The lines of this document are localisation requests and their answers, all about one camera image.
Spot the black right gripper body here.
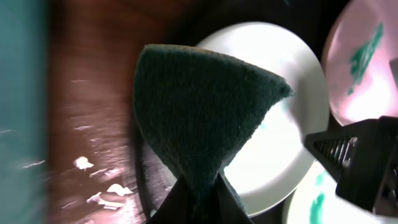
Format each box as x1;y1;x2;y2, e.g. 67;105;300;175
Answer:
335;116;397;217

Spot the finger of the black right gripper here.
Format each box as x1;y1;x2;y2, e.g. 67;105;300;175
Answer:
303;118;383;187

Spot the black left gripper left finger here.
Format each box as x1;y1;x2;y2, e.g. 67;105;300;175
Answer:
147;175;192;224

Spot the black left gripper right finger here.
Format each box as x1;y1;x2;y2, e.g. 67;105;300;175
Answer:
214;174;253;224

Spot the pale green plate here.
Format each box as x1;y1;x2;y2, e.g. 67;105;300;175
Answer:
284;161;397;224
199;22;329;217

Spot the dark green scrub sponge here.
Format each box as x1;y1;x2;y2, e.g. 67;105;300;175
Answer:
133;44;293;218

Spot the white plate green stain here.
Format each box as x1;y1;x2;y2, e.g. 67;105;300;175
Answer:
322;0;397;126

